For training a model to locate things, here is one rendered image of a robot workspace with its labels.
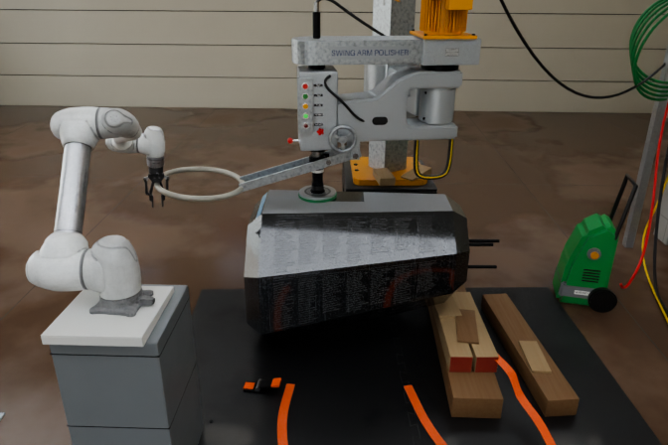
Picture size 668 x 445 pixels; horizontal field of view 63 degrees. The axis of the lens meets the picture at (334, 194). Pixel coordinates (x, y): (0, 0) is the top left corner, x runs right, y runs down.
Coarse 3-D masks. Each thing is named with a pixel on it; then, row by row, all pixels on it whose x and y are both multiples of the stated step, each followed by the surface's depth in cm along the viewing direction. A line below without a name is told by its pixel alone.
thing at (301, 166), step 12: (336, 156) 298; (348, 156) 299; (360, 156) 300; (276, 168) 308; (288, 168) 309; (300, 168) 298; (312, 168) 299; (252, 180) 298; (264, 180) 298; (276, 180) 299
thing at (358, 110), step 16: (384, 80) 298; (400, 80) 283; (416, 80) 283; (432, 80) 284; (448, 80) 285; (336, 96) 279; (352, 96) 292; (368, 96) 289; (384, 96) 285; (400, 96) 286; (352, 112) 284; (368, 112) 287; (384, 112) 288; (400, 112) 289; (352, 128) 289; (368, 128) 290; (384, 128) 291; (400, 128) 292; (416, 128) 293; (432, 128) 294; (448, 128) 295
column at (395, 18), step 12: (408, 0) 332; (384, 12) 334; (396, 12) 330; (408, 12) 335; (384, 24) 336; (396, 24) 333; (408, 24) 338; (372, 144) 372; (384, 144) 360; (396, 144) 364; (372, 156) 375; (384, 156) 363; (396, 156) 368; (396, 168) 371
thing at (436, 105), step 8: (424, 88) 292; (432, 88) 289; (440, 88) 288; (448, 88) 289; (424, 96) 293; (432, 96) 290; (440, 96) 289; (448, 96) 290; (424, 104) 294; (432, 104) 291; (440, 104) 290; (448, 104) 292; (424, 112) 295; (432, 112) 293; (440, 112) 292; (448, 112) 294; (424, 120) 297; (432, 120) 294; (440, 120) 294; (448, 120) 296
